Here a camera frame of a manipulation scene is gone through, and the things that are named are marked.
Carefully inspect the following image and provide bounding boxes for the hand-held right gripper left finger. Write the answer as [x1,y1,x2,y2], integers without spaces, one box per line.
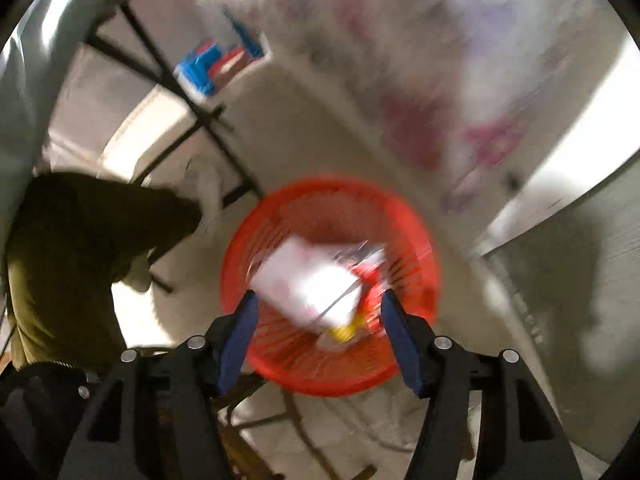
[57,289,262,480]

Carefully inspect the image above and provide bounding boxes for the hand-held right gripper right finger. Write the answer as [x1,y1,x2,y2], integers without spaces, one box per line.
[379,289,583,480]

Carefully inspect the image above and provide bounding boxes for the blue red box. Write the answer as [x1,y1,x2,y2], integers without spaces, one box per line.
[173,7,272,104]

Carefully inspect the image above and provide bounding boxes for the red white wrapper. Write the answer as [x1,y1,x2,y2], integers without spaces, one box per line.
[334,244,389,287]

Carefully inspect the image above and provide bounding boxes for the person in olive shirt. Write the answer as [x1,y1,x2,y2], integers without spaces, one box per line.
[4,172,203,372]

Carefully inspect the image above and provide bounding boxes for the red plastic basket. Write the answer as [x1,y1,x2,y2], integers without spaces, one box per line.
[220,176,442,399]

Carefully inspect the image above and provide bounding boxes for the black folding table frame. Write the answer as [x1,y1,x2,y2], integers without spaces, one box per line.
[84,1,267,294]

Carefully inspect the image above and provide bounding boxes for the white plastic packet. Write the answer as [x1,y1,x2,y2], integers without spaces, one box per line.
[248,237,372,337]

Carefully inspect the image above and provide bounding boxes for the small yellow ribbed piece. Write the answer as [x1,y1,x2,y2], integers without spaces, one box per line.
[329,319,362,344]

